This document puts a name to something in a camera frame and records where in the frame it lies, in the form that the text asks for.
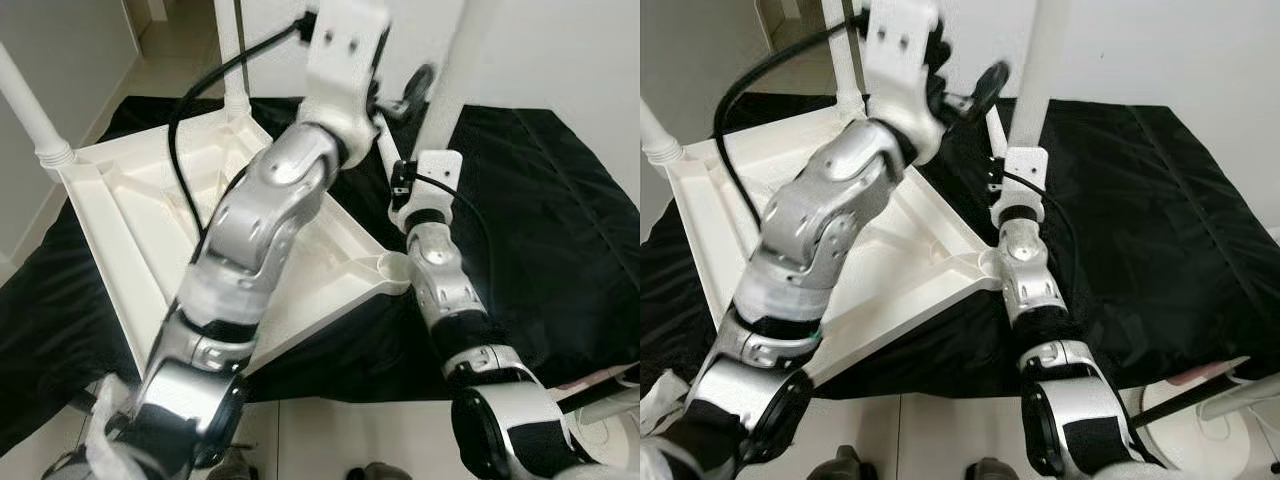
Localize black table cloth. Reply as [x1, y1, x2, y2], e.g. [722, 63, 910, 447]
[0, 95, 641, 456]
[640, 95, 1280, 401]

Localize white plastic children table top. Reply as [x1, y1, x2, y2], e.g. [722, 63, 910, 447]
[665, 100, 1001, 386]
[58, 105, 413, 376]

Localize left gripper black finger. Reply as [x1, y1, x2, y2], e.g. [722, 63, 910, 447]
[402, 63, 436, 107]
[972, 60, 1011, 107]

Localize grey left robot foot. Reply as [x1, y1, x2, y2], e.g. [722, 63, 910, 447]
[210, 448, 256, 480]
[815, 445, 881, 480]

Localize white pedestal fan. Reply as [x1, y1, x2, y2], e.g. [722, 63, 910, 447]
[1140, 360, 1280, 480]

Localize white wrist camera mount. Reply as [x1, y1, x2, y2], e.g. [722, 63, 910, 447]
[862, 0, 951, 166]
[400, 150, 464, 216]
[298, 0, 393, 166]
[990, 147, 1049, 226]

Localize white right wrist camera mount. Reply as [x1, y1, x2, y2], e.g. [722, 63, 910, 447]
[400, 150, 464, 216]
[990, 147, 1049, 226]

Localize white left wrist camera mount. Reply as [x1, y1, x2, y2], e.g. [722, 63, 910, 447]
[862, 0, 951, 166]
[298, 0, 393, 166]

